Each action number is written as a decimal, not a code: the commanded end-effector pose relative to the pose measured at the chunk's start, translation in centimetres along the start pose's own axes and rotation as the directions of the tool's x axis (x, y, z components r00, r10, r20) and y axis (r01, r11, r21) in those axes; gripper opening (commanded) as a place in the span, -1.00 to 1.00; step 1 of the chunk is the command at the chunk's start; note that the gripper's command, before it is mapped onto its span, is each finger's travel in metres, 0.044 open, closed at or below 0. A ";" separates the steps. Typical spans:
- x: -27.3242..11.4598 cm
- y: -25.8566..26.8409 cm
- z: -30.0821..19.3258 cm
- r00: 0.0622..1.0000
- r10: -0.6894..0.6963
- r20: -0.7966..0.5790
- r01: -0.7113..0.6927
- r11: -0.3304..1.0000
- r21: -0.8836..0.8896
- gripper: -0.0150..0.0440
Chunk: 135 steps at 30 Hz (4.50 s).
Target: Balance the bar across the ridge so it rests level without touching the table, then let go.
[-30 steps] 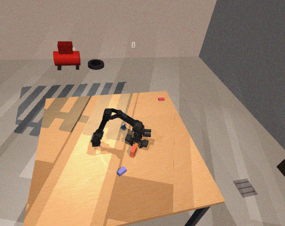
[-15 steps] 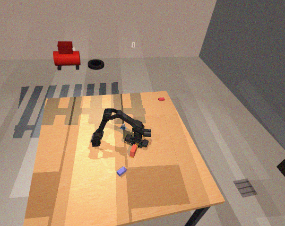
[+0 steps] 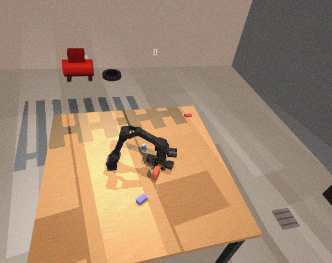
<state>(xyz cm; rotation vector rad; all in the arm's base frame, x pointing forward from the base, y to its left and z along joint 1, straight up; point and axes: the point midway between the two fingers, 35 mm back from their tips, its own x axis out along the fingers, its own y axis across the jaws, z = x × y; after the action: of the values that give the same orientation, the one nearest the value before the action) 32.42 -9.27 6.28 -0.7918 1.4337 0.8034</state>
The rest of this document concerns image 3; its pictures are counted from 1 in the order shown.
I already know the small purple block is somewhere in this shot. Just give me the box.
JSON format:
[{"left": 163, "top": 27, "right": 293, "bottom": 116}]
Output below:
[{"left": 136, "top": 194, "right": 148, "bottom": 205}]

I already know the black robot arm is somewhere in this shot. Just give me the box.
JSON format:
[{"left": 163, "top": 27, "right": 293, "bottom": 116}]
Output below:
[{"left": 106, "top": 125, "right": 177, "bottom": 171}]

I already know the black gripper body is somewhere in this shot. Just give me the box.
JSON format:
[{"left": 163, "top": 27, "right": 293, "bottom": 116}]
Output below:
[{"left": 146, "top": 154, "right": 174, "bottom": 169}]

